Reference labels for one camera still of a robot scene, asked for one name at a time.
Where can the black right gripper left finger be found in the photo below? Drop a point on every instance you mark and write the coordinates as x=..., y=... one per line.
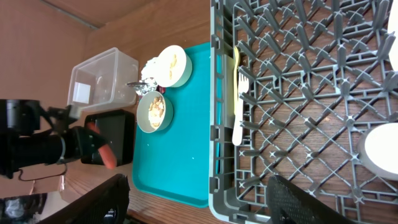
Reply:
x=106, y=203

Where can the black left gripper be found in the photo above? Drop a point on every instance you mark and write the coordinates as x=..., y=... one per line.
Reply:
x=80, y=142

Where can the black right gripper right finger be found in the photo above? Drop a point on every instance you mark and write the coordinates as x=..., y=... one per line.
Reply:
x=288, y=203

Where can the orange carrot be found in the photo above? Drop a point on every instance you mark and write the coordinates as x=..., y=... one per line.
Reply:
x=107, y=155

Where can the grey bowl with rice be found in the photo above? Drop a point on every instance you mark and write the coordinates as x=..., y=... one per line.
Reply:
x=154, y=112

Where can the white plastic cup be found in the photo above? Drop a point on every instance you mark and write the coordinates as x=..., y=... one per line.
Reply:
x=377, y=149

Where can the white plastic fork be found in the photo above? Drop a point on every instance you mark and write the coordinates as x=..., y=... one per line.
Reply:
x=243, y=87

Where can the yellow plastic spoon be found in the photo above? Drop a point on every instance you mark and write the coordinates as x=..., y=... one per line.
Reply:
x=236, y=56

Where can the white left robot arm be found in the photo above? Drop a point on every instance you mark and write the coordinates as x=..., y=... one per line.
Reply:
x=31, y=135

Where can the grey dishwasher rack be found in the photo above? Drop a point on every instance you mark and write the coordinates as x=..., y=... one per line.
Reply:
x=320, y=76

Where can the black tray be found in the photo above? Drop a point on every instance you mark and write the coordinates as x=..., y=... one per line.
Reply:
x=118, y=128

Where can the clear plastic bin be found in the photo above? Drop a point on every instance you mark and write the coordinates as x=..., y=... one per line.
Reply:
x=100, y=83

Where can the crumpled foil wrapper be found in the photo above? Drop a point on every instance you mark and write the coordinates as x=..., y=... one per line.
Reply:
x=146, y=85

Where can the teal plastic tray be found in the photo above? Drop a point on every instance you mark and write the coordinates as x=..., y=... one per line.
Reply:
x=173, y=163

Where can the crumpled white napkin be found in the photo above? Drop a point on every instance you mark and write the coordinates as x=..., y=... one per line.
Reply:
x=151, y=69

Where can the white bowl with peanuts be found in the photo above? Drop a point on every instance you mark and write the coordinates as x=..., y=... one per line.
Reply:
x=174, y=67

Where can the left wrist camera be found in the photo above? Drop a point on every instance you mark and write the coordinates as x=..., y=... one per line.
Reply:
x=73, y=112

